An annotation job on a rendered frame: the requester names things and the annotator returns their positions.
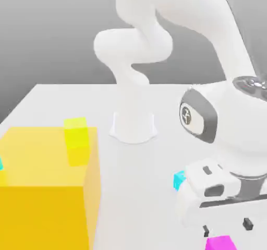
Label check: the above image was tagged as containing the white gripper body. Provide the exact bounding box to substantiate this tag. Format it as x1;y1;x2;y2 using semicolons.
176;180;267;235

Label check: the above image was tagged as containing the large orange box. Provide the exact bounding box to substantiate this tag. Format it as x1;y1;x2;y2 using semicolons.
0;126;102;250

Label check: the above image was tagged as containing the small magenta cube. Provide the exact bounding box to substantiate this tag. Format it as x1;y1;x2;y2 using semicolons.
204;235;239;250

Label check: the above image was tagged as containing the small yellow cube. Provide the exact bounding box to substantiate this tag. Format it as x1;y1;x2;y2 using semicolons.
63;117;92;168

